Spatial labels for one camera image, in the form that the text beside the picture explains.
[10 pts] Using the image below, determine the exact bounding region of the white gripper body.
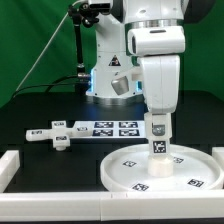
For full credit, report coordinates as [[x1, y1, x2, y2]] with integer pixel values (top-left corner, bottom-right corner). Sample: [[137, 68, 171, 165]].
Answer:
[[127, 26, 185, 114]]

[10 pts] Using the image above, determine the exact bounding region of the white front fence bar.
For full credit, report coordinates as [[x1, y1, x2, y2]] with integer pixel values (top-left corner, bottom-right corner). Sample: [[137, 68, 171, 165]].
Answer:
[[0, 190, 224, 222]]

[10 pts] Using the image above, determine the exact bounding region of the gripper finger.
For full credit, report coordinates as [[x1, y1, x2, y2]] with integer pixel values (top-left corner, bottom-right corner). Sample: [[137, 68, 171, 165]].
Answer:
[[152, 124, 165, 136]]

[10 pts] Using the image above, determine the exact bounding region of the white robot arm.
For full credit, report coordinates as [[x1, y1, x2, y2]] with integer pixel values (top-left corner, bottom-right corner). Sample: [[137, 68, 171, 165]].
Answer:
[[88, 0, 216, 138]]

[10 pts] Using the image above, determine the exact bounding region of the white left fence block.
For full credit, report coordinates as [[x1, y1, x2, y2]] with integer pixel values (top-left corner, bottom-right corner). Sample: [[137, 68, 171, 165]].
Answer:
[[0, 150, 20, 193]]

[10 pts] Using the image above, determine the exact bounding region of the white cross-shaped table base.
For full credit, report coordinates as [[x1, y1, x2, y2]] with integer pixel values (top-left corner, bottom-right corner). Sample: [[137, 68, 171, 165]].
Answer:
[[26, 121, 93, 151]]

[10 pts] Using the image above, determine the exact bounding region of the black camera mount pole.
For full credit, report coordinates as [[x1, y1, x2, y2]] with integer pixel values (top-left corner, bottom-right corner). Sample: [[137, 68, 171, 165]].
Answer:
[[68, 2, 99, 95]]

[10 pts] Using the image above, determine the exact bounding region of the white marker sheet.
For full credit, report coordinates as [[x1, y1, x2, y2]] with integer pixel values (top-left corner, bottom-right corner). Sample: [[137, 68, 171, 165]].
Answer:
[[73, 120, 145, 139]]

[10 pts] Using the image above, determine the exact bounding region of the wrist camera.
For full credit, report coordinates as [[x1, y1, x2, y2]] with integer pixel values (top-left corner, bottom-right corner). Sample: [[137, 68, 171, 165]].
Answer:
[[111, 66, 141, 95]]

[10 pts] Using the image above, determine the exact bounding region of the white round table top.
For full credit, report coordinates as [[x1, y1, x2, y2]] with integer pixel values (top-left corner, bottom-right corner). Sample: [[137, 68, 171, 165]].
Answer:
[[100, 144, 224, 192]]

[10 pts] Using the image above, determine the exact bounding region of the black cable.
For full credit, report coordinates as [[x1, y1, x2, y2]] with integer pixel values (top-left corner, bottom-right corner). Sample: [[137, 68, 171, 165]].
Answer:
[[11, 75, 91, 100]]

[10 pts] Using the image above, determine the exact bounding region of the white cable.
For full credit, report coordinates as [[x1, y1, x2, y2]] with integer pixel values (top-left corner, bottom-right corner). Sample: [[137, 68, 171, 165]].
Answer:
[[15, 0, 84, 92]]

